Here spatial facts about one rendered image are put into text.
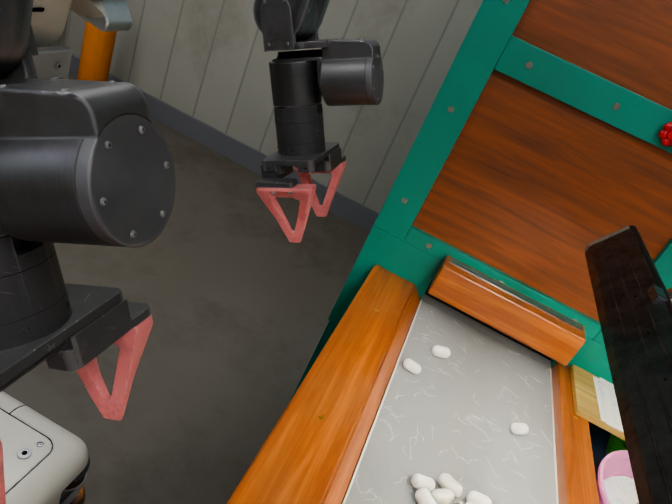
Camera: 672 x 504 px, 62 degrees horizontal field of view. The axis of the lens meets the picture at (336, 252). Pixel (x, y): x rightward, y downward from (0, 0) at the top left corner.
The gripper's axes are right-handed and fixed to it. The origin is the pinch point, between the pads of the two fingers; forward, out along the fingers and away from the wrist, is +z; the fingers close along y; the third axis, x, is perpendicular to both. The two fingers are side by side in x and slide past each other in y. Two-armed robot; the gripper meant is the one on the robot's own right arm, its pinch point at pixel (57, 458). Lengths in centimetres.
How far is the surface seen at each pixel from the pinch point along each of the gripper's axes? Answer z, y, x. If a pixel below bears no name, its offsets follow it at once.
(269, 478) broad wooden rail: 25.6, 25.5, 0.7
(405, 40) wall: -14, 264, 32
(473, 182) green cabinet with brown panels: 7, 88, -17
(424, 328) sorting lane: 33, 76, -9
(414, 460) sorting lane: 35, 43, -13
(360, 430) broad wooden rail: 30, 41, -6
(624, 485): 53, 64, -45
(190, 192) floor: 47, 208, 127
